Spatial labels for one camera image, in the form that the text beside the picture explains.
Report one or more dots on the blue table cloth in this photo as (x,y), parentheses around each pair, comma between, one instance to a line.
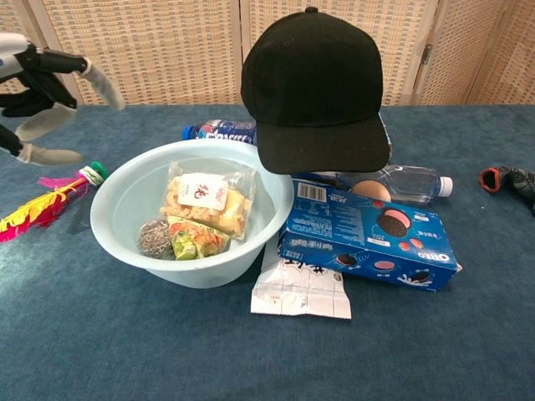
(125,355)

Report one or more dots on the white snack packet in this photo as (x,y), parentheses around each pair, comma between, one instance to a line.
(297,292)

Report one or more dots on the green snack packet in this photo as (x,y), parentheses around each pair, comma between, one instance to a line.
(196,240)

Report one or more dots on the blue label drink bottle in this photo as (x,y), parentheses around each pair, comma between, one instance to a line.
(225,131)

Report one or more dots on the clear water bottle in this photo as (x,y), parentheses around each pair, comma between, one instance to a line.
(414,184)

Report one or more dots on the woven folding screen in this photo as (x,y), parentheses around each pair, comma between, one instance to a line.
(167,50)

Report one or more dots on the pink yellow feather shuttlecock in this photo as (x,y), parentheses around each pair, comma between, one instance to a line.
(37,209)

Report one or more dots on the light blue plastic basin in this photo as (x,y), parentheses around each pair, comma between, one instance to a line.
(125,196)

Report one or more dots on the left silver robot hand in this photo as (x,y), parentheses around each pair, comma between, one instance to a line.
(29,62)

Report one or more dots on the blue Oreo box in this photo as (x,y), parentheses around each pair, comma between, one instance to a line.
(334,225)

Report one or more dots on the steel wool scrubber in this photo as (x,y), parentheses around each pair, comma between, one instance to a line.
(152,240)

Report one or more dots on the clear bag of yellow snacks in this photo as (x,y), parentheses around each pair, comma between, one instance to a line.
(209,196)

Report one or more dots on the black baseball cap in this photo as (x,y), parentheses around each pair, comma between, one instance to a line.
(309,83)

